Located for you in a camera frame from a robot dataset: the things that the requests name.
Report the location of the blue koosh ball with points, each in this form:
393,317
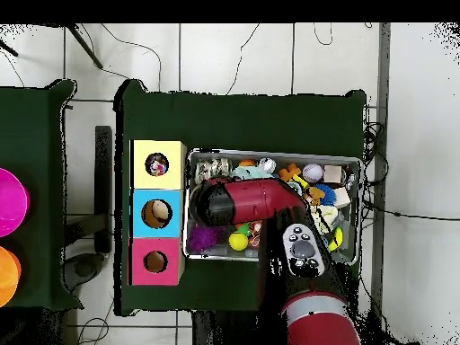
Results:
329,194

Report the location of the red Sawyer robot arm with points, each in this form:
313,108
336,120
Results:
258,201

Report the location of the purple spiky ball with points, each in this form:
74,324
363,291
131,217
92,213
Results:
205,238

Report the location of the mint green waffle cloth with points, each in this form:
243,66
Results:
251,173

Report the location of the black tripod leg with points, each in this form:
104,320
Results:
9,48
84,45

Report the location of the black upright panel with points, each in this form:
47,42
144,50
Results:
103,161

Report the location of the grey stand foot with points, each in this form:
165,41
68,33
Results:
84,267

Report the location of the shallow silver mesh bin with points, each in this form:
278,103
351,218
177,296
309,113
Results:
346,161

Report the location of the dark green table cloth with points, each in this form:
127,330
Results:
32,143
251,122

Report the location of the grey floor strip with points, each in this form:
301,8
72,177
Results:
381,107

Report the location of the pale wooden block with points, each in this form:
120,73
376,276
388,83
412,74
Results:
332,173

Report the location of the small colourful patterned cloth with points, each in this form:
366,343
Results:
157,165

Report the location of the silver drink can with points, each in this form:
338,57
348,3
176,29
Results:
266,165

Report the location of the pink round disc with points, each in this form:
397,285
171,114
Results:
10,201

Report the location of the orange round disc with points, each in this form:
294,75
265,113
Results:
7,276

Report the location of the wooden box three holes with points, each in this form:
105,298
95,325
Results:
158,190

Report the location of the white baseball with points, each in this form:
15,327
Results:
312,173

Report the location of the yellow smiley ball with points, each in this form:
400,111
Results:
239,241

